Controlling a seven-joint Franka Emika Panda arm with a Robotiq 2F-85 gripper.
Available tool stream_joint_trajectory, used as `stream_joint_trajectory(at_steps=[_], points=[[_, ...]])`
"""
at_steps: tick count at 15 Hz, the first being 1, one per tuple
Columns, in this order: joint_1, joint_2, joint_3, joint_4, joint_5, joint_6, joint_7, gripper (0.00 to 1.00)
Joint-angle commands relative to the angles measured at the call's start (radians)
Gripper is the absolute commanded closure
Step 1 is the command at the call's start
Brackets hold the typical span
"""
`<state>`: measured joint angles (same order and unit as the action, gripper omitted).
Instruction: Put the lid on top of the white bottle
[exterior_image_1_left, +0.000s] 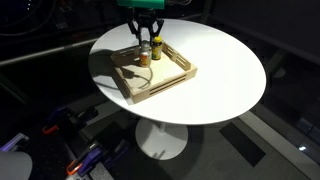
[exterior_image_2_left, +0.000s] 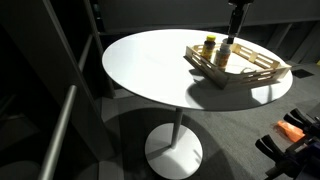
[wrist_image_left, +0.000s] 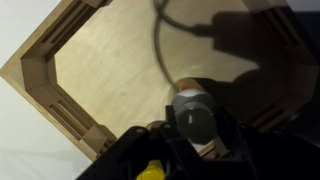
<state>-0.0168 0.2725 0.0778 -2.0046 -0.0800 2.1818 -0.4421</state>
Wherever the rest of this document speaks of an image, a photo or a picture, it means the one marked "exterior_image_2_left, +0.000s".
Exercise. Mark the black floor mat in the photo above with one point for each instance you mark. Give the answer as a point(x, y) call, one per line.
point(301, 73)

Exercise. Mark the white bottle orange label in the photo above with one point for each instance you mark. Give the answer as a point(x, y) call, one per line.
point(222, 58)

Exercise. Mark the thick grey metal handrail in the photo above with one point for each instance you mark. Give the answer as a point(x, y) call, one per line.
point(58, 133)

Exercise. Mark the wooden slatted tray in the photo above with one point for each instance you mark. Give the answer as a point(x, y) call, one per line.
point(246, 71)

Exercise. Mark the thin grey metal handrail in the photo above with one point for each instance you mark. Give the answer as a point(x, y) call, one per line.
point(85, 53)

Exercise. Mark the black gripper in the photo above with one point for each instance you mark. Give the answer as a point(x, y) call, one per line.
point(237, 11)

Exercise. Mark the white table pedestal base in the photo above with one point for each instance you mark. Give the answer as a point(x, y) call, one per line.
point(173, 153)

